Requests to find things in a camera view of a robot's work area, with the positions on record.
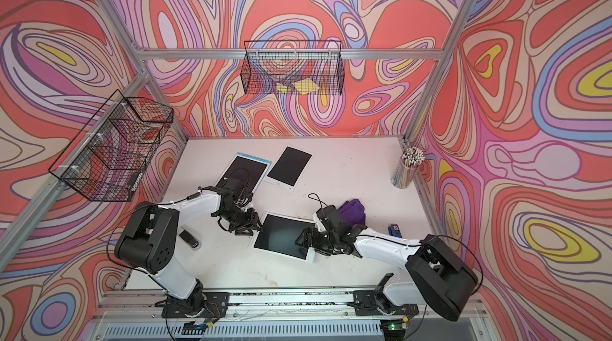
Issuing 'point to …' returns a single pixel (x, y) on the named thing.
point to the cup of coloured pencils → (405, 170)
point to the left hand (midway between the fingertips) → (261, 231)
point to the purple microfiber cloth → (354, 212)
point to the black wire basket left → (105, 160)
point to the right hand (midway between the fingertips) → (304, 252)
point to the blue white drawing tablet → (243, 172)
